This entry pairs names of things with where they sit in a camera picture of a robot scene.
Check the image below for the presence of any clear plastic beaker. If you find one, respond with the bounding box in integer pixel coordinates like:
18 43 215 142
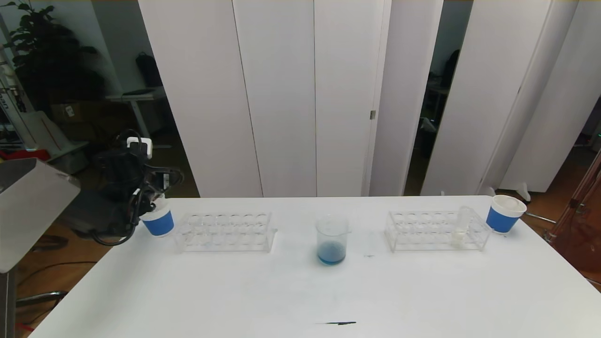
316 215 352 266

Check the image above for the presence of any clear acrylic test tube rack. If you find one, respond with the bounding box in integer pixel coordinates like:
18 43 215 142
174 211 278 253
385 210 492 252

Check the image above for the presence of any test tube with pale yellow pigment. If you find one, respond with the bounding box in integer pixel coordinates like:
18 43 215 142
450 205 474 247

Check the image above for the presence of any narrow white partition panel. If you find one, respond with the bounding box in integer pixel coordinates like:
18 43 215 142
369 0 444 197

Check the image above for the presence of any blue white paper cup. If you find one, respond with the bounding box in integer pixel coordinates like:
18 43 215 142
140 200 175 238
485 195 526 234

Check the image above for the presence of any white office desk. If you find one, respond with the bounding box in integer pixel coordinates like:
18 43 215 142
106 88 172 150

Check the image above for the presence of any black backpack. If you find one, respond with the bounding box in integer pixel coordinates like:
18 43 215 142
136 53 165 89

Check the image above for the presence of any cardboard box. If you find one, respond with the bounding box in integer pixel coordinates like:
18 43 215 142
51 102 95 124

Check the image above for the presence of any dark green potted plant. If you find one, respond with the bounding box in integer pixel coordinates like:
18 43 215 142
2 0 107 118

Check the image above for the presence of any white machine with base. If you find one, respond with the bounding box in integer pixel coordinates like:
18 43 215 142
0 45 90 175

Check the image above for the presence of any metal chair leg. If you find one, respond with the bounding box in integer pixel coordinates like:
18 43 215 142
16 291 69 308

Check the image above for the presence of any reddish brown stand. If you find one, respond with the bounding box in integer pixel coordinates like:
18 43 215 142
542 146 601 285

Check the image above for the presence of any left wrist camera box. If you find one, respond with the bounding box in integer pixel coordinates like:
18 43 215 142
126 137 154 159

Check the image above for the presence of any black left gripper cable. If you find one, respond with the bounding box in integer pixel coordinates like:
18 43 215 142
116 131 185 221

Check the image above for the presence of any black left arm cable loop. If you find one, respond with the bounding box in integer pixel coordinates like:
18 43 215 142
91 224 138 246

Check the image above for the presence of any black floor cable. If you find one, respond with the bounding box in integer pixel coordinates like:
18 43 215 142
16 261 97 287

